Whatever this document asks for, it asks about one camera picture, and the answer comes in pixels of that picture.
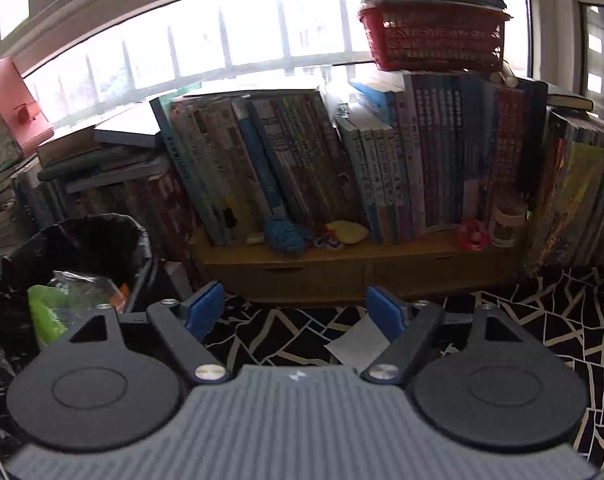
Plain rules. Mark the small clear box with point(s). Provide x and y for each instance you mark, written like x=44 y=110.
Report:
x=508 y=219

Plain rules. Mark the wooden drawer shelf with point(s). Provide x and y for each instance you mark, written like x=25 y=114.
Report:
x=433 y=265

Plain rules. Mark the green white snack bag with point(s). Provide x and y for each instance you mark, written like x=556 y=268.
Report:
x=50 y=312

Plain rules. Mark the orange peel slice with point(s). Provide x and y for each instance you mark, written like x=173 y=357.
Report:
x=120 y=298

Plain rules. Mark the pink cardboard box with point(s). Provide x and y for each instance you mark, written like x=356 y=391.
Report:
x=23 y=126

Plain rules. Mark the yellow plush slice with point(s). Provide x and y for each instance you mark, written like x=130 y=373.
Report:
x=347 y=232

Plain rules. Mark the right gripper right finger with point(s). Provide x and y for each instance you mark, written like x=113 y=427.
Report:
x=409 y=328

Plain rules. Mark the pink hair scrunchie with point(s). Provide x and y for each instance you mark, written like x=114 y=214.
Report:
x=472 y=235

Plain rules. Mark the blue yarn ball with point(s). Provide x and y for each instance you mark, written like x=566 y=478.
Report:
x=284 y=236

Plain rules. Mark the clear plastic bag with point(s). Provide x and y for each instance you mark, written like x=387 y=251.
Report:
x=84 y=291

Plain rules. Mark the white paper sheet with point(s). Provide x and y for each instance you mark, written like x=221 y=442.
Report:
x=360 y=345

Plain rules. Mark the red basket on books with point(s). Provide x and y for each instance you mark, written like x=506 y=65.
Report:
x=434 y=35

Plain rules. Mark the row of upright books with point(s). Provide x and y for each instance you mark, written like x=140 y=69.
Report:
x=417 y=153

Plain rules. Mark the black trash bag bin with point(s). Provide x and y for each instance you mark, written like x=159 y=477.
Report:
x=110 y=245

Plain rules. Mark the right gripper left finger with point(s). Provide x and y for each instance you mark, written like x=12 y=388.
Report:
x=182 y=327

